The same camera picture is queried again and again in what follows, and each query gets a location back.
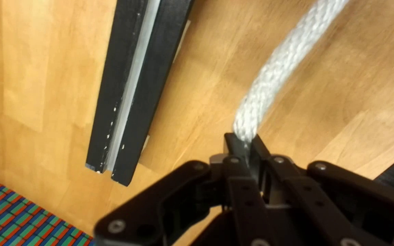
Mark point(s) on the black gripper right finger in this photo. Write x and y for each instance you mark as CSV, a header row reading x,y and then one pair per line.
x,y
334,205

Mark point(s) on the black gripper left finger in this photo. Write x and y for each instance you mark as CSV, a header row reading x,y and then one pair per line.
x,y
184,205

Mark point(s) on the long black platform rail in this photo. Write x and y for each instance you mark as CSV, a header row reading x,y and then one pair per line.
x,y
156,82

